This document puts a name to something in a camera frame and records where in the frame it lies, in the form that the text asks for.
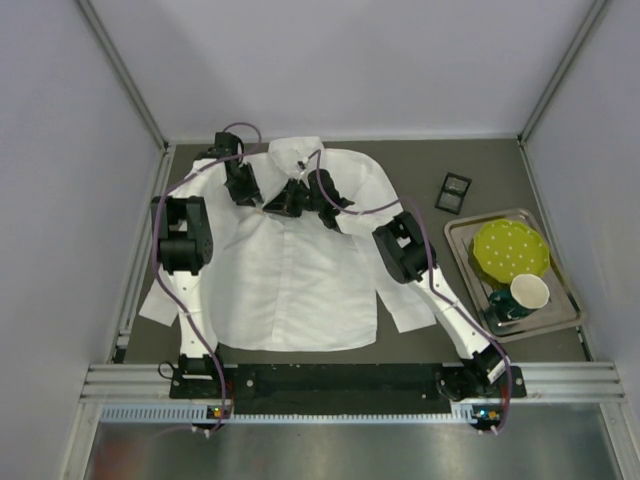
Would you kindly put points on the aluminium frame rail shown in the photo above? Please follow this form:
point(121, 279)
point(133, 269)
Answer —
point(565, 382)

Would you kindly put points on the small black open box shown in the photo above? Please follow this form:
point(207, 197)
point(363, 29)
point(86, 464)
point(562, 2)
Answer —
point(452, 193)

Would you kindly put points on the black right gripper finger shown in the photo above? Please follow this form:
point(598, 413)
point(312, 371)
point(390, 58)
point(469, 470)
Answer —
point(293, 202)
point(279, 205)

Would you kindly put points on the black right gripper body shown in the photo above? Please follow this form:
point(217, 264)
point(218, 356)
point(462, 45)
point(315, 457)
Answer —
point(292, 198)

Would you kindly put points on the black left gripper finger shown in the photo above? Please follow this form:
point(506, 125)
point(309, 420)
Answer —
point(242, 196)
point(254, 190)

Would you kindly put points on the silver metal tray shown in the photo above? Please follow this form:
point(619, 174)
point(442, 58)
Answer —
point(563, 309)

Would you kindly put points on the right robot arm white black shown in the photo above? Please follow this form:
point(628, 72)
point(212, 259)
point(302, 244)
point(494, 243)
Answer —
point(401, 243)

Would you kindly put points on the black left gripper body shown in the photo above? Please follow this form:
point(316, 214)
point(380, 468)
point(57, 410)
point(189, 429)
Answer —
point(243, 185)

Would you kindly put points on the green polka dot plate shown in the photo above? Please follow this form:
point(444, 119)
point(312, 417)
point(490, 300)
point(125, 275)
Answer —
point(506, 248)

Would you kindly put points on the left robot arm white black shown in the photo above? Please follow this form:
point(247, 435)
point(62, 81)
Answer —
point(182, 241)

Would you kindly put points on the white button-up shirt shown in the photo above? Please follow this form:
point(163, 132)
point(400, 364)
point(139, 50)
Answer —
point(290, 284)

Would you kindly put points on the dark green cup white inside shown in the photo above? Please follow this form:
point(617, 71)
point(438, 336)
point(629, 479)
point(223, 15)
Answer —
point(526, 294)

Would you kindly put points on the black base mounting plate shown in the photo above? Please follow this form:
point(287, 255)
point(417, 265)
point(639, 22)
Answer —
point(430, 380)

